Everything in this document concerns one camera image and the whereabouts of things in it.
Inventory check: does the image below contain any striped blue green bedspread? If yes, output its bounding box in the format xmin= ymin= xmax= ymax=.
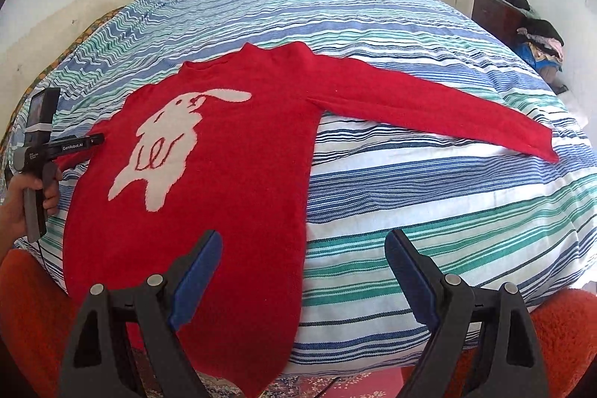
xmin=0 ymin=0 xmax=597 ymax=385

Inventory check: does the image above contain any orange fluffy cloth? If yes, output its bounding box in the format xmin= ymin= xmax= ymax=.
xmin=0 ymin=248 xmax=597 ymax=398

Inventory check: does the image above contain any pile of clothes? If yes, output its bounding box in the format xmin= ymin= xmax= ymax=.
xmin=501 ymin=0 xmax=568 ymax=87

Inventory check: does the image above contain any person's left hand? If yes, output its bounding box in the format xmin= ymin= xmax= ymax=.
xmin=0 ymin=167 xmax=64 ymax=253

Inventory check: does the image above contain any dark wooden cabinet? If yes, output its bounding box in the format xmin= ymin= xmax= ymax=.
xmin=471 ymin=0 xmax=530 ymax=50

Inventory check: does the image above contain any red sweater with white rabbit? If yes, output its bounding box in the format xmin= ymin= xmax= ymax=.
xmin=55 ymin=41 xmax=559 ymax=398

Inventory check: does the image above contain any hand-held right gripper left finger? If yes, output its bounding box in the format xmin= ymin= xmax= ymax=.
xmin=56 ymin=230 xmax=224 ymax=398

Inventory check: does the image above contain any black cable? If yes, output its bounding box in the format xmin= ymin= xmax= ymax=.
xmin=298 ymin=372 xmax=375 ymax=398

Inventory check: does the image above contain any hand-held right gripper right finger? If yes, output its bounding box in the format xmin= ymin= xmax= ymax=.
xmin=383 ymin=228 xmax=551 ymax=398

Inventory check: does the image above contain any orange patterned sheet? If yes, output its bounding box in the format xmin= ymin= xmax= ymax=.
xmin=0 ymin=4 xmax=128 ymax=156

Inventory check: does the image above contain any beige headboard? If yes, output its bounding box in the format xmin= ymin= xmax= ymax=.
xmin=0 ymin=0 xmax=141 ymax=87

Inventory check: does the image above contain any patterned rug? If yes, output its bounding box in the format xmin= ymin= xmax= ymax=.
xmin=131 ymin=344 xmax=423 ymax=398

